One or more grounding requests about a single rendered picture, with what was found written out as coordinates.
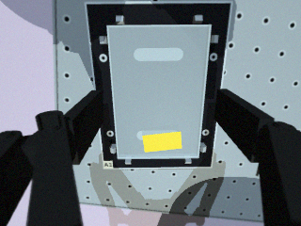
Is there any black rectangular frame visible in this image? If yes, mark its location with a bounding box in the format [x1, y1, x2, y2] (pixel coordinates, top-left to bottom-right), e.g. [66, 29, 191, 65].
[85, 1, 233, 170]

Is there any clear rectangular plastic lid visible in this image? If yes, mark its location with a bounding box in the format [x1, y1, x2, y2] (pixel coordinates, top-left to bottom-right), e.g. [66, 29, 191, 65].
[107, 24, 212, 159]

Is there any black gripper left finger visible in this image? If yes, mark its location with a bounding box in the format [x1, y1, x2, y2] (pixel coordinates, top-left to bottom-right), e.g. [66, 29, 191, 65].
[0, 90, 104, 226]

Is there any grey perforated base plate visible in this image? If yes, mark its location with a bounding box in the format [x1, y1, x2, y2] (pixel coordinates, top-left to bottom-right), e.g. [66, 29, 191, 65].
[52, 0, 301, 223]

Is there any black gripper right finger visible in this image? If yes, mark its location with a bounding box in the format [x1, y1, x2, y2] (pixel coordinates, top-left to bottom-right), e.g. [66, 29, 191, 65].
[214, 89, 301, 226]

